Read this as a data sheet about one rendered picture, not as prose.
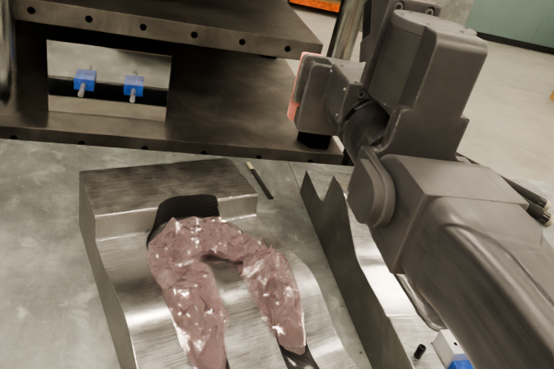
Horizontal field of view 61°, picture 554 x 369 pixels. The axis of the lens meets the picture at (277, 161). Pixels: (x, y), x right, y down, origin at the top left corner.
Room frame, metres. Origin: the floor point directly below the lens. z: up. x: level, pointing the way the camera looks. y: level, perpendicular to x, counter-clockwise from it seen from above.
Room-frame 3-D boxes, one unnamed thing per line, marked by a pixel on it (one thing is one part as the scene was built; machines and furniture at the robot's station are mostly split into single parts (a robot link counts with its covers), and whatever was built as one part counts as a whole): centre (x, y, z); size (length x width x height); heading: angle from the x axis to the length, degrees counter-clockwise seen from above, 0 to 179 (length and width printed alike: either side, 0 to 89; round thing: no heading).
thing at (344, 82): (0.40, -0.06, 1.25); 0.07 x 0.06 x 0.11; 106
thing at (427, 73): (0.30, -0.09, 1.24); 0.12 x 0.09 x 0.12; 16
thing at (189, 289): (0.48, 0.04, 0.90); 0.26 x 0.18 x 0.08; 36
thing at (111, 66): (1.25, 0.51, 0.87); 0.50 x 0.27 x 0.17; 19
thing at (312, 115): (0.39, -0.06, 1.20); 0.10 x 0.07 x 0.07; 106
